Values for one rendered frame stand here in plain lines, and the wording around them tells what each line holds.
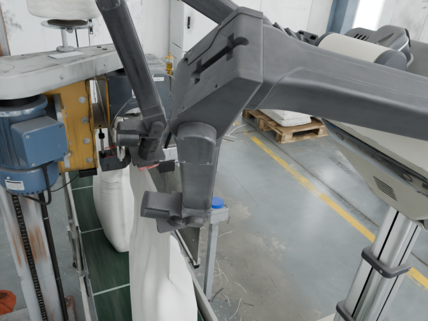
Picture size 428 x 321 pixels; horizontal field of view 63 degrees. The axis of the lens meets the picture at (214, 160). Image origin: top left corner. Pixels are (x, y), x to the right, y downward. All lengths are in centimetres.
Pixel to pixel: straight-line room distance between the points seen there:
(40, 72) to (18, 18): 293
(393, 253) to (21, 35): 351
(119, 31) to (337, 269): 207
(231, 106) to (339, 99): 10
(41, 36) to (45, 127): 300
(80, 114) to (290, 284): 163
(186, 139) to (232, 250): 211
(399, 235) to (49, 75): 99
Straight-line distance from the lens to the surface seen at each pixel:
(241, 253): 242
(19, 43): 389
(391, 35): 71
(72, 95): 115
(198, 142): 35
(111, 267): 180
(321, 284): 238
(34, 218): 142
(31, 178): 102
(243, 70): 29
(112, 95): 116
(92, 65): 104
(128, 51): 84
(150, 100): 92
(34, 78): 92
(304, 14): 661
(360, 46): 65
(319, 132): 420
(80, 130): 120
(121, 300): 167
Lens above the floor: 167
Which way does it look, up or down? 29 degrees down
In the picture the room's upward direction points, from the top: 5 degrees clockwise
